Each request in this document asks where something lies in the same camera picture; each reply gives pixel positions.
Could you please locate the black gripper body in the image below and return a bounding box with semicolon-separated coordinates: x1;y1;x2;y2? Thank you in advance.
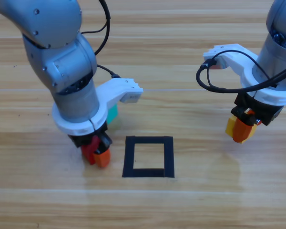
230;92;284;127
68;121;113;156

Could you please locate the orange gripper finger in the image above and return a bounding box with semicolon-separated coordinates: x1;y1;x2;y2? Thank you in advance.
232;109;257;144
92;147;112;168

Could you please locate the yellow wooden block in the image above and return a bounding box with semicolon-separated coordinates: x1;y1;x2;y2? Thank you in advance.
225;116;258;145

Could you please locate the red wooden block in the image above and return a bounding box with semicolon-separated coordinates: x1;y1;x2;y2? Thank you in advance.
81;137;101;166

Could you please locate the green wooden block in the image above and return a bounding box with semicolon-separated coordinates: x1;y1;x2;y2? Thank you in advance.
106;104;120;126

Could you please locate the black tape square outline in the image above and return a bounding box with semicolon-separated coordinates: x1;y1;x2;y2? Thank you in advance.
122;135;175;179

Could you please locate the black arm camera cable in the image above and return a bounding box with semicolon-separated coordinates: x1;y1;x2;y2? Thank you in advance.
195;50;286;94
81;0;122;79

